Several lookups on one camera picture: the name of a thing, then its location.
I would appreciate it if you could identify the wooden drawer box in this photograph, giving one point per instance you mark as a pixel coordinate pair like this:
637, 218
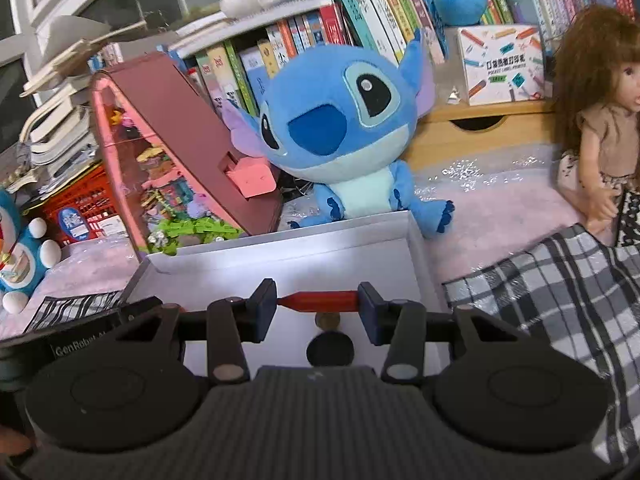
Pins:
500, 145

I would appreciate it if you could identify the stack of books and papers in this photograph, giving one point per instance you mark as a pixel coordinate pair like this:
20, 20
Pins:
60, 130

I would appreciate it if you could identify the red crayon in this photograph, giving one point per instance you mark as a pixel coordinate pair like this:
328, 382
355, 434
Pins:
320, 301

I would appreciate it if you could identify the small clear pyramid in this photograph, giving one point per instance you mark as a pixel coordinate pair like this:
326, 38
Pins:
454, 95

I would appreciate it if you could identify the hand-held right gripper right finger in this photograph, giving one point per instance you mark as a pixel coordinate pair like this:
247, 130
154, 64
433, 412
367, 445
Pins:
370, 315

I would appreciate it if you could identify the person's left hand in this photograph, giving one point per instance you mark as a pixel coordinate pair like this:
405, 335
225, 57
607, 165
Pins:
11, 442

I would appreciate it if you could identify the red plastic crate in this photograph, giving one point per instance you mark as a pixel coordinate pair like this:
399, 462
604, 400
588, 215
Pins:
90, 200

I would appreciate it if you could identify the blue robot cat plush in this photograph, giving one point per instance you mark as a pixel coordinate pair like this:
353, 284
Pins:
20, 260

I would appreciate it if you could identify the row of upright books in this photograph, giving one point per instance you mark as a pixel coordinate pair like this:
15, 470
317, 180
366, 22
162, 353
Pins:
380, 0

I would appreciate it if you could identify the white box with pencil print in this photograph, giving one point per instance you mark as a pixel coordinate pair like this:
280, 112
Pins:
505, 65

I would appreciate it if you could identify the pink triangular diorama house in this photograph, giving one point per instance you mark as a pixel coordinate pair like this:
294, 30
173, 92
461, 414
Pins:
175, 125

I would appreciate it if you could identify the brown-haired doll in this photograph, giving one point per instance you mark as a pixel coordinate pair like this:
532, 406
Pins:
600, 110

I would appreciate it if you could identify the white cardboard box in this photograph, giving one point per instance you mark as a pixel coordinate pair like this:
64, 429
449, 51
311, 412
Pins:
300, 265

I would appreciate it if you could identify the pink blanket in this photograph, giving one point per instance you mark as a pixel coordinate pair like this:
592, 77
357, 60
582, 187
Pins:
490, 210

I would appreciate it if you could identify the round black disc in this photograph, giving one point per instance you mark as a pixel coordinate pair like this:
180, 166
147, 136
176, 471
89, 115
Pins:
330, 350

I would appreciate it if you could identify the black and white plaid cloth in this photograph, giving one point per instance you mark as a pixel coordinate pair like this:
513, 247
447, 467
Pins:
550, 310

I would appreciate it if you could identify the blue alien plush toy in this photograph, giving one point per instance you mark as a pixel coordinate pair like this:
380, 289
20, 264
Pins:
340, 125

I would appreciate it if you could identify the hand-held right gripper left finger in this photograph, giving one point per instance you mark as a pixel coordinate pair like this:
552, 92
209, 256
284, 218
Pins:
263, 310

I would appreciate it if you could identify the brass coin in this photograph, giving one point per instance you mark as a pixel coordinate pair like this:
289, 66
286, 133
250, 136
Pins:
326, 321

